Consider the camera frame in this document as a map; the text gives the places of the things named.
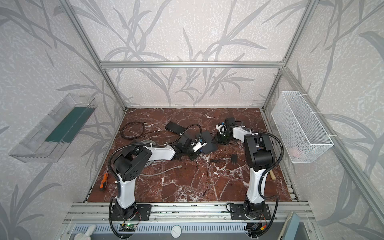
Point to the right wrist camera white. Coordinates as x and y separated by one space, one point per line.
222 128

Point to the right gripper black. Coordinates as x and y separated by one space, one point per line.
222 136

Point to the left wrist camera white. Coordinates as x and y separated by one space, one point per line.
198 145

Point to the wooden handled tool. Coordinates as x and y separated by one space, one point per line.
273 177

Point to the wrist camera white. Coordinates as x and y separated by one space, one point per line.
222 128
198 145

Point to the pink object in basket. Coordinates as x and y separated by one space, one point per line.
295 153

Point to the round white gauge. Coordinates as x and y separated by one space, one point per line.
176 231

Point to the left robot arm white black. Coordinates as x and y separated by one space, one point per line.
128 162

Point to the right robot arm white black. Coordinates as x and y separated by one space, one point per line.
263 152

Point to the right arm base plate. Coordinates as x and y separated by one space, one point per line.
244 211

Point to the white plush toy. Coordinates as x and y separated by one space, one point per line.
87 234

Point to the clear plastic wall bin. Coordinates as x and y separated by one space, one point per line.
47 142

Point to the grey blue panel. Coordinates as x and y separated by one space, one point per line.
290 227

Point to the green lit circuit board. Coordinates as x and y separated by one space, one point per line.
128 227

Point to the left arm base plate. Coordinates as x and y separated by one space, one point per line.
140 212

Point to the orange handled screwdriver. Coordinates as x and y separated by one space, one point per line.
104 181

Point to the white wire mesh basket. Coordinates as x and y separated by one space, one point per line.
299 127

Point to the black ribbed network switch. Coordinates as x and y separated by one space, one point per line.
175 128

